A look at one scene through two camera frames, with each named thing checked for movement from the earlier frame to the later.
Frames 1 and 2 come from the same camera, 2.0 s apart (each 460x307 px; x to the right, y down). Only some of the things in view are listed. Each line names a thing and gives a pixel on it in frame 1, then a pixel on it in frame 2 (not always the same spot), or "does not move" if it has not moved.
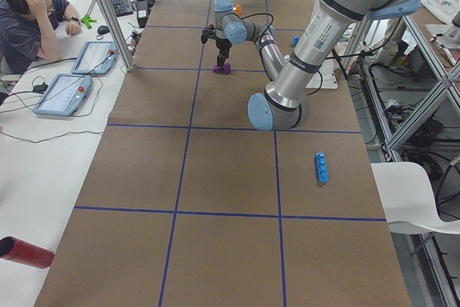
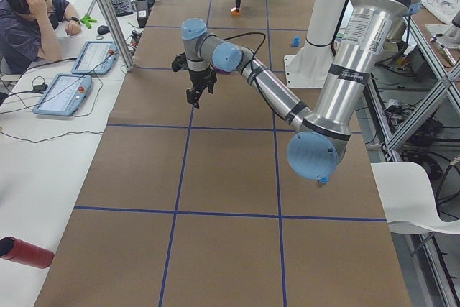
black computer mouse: [103, 29] does not move
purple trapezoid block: [226, 70] does not move
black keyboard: [121, 1] does not move
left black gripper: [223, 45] to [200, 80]
